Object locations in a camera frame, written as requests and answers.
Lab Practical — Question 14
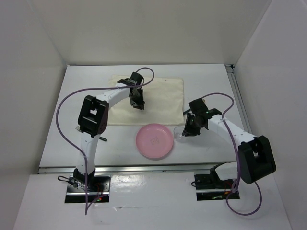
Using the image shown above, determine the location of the clear plastic cup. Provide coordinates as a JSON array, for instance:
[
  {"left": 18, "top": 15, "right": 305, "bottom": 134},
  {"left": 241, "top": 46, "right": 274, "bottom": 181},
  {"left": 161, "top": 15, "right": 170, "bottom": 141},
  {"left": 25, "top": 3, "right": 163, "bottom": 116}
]
[{"left": 173, "top": 126, "right": 185, "bottom": 143}]

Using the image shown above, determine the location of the cream cloth placemat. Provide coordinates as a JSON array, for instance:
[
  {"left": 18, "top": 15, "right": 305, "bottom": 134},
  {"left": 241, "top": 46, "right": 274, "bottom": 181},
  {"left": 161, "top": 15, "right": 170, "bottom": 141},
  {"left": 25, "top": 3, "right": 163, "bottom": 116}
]
[{"left": 108, "top": 78, "right": 184, "bottom": 126}]

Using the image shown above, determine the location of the pink round plate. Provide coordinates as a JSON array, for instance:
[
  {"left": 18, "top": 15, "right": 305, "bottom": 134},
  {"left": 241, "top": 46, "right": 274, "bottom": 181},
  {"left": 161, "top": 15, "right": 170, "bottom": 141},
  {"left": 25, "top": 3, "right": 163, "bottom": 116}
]
[{"left": 135, "top": 123, "right": 174, "bottom": 160}]

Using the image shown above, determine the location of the gold fork green handle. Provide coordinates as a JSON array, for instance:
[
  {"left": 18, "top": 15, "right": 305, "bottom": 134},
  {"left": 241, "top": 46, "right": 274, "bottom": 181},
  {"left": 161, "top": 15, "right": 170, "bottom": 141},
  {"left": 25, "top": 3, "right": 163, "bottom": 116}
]
[{"left": 75, "top": 126, "right": 107, "bottom": 142}]

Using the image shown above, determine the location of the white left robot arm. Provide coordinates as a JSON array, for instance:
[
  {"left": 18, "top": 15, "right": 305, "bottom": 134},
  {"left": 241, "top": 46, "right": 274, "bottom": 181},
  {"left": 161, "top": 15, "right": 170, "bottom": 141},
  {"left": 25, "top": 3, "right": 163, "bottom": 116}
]
[{"left": 73, "top": 72, "right": 145, "bottom": 191}]

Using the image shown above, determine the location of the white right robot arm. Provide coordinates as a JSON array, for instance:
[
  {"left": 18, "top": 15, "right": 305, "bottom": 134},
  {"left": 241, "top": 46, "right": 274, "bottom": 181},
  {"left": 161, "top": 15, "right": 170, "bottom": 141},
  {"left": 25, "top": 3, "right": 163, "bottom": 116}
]
[{"left": 181, "top": 98, "right": 276, "bottom": 184}]

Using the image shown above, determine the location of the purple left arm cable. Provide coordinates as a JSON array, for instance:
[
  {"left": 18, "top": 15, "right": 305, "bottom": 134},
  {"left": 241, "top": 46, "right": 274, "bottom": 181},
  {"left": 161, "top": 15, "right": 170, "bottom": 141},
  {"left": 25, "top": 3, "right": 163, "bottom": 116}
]
[{"left": 55, "top": 67, "right": 154, "bottom": 216}]

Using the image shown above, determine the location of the aluminium front frame rail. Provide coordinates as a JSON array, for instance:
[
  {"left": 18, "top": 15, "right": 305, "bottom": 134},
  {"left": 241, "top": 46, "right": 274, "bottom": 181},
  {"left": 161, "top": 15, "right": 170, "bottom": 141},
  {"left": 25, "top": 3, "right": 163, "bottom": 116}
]
[{"left": 37, "top": 161, "right": 264, "bottom": 174}]

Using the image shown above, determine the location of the aluminium frame rail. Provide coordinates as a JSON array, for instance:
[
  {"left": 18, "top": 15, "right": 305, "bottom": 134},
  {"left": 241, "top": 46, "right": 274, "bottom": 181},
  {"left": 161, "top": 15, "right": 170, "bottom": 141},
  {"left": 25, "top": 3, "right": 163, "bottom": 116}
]
[
  {"left": 224, "top": 63, "right": 264, "bottom": 168},
  {"left": 37, "top": 161, "right": 264, "bottom": 174}
]

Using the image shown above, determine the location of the aluminium right frame rail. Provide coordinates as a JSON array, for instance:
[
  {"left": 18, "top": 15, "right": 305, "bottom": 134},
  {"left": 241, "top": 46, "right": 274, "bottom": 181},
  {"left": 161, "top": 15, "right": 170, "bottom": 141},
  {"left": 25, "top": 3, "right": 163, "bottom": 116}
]
[{"left": 224, "top": 63, "right": 264, "bottom": 168}]

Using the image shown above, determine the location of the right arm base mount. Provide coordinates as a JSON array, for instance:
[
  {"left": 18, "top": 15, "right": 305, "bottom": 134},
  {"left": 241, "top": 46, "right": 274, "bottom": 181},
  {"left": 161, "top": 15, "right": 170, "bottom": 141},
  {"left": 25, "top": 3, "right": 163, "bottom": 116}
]
[{"left": 190, "top": 174, "right": 240, "bottom": 201}]

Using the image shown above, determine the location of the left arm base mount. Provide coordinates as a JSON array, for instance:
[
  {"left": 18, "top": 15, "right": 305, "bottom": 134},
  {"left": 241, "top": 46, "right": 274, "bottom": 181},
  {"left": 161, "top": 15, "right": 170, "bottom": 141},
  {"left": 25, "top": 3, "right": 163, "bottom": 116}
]
[{"left": 57, "top": 175, "right": 111, "bottom": 204}]

